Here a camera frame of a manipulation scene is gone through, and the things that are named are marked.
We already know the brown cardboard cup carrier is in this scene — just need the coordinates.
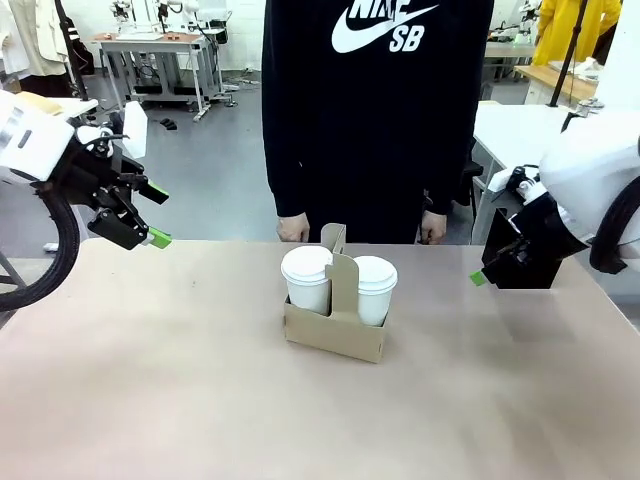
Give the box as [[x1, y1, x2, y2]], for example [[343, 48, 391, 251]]
[[283, 222, 388, 364]]

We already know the white plastic cup lid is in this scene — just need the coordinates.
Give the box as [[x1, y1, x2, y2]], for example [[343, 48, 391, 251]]
[[355, 255, 400, 298], [279, 245, 336, 289]]

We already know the wooden table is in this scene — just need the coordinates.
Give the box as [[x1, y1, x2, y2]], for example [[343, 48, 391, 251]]
[[513, 63, 600, 109]]

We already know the person's right forearm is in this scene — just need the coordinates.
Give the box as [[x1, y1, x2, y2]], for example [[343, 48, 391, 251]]
[[262, 119, 312, 219]]

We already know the white side table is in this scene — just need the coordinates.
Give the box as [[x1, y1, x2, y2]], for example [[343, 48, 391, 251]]
[[469, 101, 586, 246]]

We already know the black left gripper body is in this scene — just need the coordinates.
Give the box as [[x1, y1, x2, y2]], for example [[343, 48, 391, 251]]
[[48, 143, 149, 214]]

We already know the brown paper sheet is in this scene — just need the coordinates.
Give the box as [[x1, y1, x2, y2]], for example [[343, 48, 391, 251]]
[[22, 92, 65, 117]]

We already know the white table with brown sheets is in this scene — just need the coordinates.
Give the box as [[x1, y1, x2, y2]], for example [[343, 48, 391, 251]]
[[29, 95, 100, 121]]

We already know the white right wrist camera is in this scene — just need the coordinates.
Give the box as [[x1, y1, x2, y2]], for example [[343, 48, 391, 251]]
[[489, 165, 547, 204]]

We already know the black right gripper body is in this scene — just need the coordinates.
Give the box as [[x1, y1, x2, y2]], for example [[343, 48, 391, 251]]
[[505, 198, 592, 264]]

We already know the black Nike hoodie torso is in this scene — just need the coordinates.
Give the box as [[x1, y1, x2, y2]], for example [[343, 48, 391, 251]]
[[260, 0, 496, 245]]

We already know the person's left hand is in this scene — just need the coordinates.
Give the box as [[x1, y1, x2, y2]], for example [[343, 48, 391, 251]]
[[418, 209, 449, 247]]

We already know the black box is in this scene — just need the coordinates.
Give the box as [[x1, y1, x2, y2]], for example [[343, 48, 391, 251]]
[[481, 206, 566, 291]]

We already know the person in yellow coat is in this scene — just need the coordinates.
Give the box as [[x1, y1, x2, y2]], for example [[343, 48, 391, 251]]
[[530, 0, 623, 69]]

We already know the black stand pole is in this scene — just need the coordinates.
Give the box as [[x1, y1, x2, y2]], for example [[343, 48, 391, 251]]
[[548, 0, 590, 110]]

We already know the grey table with green lights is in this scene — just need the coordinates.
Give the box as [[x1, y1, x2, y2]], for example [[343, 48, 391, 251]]
[[483, 40, 537, 97]]

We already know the grey workbench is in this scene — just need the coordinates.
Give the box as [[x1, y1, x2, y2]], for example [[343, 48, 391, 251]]
[[91, 30, 226, 123]]

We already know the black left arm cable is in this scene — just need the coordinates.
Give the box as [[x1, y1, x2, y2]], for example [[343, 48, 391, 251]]
[[0, 192, 82, 313]]

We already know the person's left forearm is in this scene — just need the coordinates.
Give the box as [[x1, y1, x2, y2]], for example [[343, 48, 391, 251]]
[[421, 119, 477, 217]]

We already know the black tripod pole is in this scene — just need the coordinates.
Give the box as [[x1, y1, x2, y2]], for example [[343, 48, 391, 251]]
[[53, 0, 92, 103]]

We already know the person's right hand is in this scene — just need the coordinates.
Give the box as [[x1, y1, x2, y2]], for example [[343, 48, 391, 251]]
[[275, 211, 312, 245]]

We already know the cream hanging coat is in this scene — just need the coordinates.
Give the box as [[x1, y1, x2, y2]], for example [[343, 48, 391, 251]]
[[0, 0, 71, 79]]

